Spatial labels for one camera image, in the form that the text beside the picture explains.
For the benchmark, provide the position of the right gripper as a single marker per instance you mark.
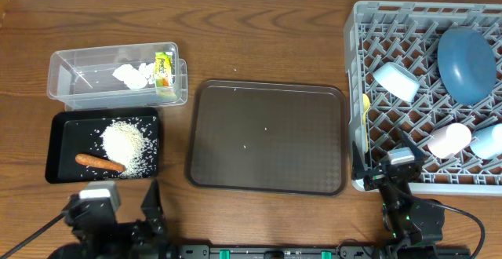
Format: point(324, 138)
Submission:
point(359, 165)

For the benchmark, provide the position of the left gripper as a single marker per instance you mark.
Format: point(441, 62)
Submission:
point(137, 238)

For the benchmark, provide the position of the cream plastic spoon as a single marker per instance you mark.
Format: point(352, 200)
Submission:
point(366, 107)

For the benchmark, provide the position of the pink white cup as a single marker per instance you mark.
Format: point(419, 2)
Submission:
point(448, 140)

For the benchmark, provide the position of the orange carrot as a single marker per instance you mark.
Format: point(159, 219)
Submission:
point(92, 161)

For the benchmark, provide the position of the light blue rice bowl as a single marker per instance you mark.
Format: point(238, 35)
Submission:
point(397, 80)

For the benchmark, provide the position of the light blue cup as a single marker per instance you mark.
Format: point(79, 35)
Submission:
point(486, 143)

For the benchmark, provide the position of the dark blue plate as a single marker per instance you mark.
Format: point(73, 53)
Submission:
point(466, 64)

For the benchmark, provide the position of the white tissue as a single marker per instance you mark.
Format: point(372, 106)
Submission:
point(147, 70)
point(132, 77)

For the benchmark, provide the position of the yellow green snack wrapper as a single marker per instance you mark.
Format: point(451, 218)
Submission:
point(163, 75)

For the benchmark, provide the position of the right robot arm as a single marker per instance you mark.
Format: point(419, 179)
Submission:
point(416, 224)

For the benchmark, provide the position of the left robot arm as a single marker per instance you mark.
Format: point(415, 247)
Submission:
point(77, 251)

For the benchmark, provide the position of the grey dishwasher rack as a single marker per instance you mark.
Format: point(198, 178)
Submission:
point(408, 34)

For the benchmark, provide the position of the pile of white rice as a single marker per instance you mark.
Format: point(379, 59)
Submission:
point(129, 143)

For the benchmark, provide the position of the black plastic bin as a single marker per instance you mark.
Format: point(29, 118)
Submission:
point(76, 132)

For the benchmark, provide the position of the brown serving tray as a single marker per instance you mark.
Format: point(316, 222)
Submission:
point(269, 137)

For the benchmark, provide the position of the clear plastic bin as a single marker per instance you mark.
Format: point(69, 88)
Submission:
point(82, 78)

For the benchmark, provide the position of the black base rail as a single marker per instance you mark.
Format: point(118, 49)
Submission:
point(342, 251)

